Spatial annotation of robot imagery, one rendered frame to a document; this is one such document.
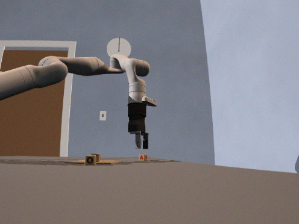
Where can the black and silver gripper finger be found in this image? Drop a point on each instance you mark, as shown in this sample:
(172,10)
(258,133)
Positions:
(138,139)
(145,140)

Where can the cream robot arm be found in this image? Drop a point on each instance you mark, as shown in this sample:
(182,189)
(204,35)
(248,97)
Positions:
(52,70)

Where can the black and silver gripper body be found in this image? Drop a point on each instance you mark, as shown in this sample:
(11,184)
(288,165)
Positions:
(137,102)

